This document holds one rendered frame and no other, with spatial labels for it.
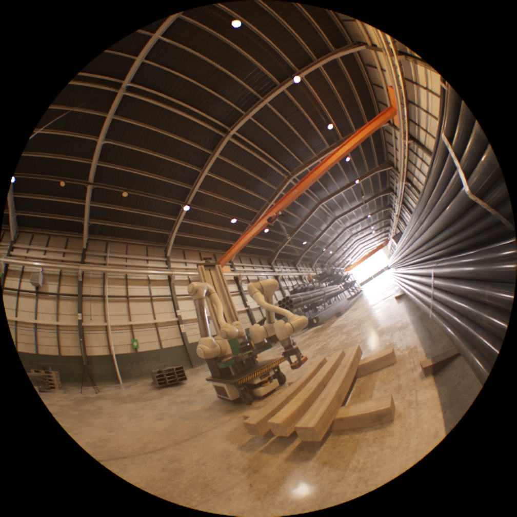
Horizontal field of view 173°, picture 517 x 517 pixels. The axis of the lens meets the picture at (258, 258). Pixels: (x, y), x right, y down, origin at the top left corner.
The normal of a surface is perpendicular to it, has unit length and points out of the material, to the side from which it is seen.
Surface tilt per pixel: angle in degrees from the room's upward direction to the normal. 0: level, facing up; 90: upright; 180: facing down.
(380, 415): 90
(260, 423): 90
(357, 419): 90
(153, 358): 90
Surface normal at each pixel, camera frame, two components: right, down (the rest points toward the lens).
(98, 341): 0.66, -0.55
